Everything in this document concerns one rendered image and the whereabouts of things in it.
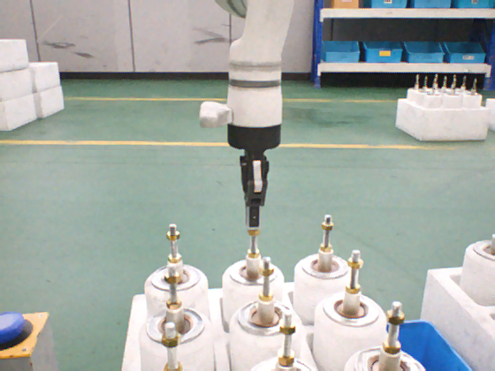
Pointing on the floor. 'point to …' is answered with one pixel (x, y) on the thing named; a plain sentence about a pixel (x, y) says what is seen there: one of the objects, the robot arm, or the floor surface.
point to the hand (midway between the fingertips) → (253, 215)
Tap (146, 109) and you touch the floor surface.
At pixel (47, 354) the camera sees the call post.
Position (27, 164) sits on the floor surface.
